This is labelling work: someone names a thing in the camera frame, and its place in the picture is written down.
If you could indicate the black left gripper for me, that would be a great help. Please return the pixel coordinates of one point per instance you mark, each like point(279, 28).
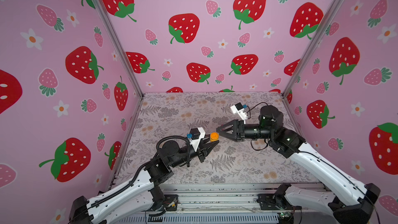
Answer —
point(202, 153)

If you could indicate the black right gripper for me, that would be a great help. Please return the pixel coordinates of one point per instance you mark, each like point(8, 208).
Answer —
point(239, 129)

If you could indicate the orange paint jar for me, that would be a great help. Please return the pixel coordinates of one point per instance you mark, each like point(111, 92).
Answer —
point(214, 137)

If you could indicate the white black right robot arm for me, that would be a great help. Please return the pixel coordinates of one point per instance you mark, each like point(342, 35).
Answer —
point(294, 147)

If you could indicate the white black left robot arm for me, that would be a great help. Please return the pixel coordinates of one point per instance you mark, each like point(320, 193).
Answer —
point(141, 192)

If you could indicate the floral patterned table mat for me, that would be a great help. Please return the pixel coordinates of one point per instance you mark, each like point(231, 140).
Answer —
point(165, 114)

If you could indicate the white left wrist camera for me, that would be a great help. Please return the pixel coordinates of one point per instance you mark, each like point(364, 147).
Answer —
point(195, 136)

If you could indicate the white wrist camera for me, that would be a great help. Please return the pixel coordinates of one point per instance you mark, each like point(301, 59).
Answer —
point(195, 136)
point(239, 109)

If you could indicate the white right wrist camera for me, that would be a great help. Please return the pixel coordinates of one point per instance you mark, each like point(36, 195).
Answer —
point(239, 109)

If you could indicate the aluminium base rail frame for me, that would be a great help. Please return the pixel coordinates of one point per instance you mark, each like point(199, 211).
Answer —
point(217, 203)

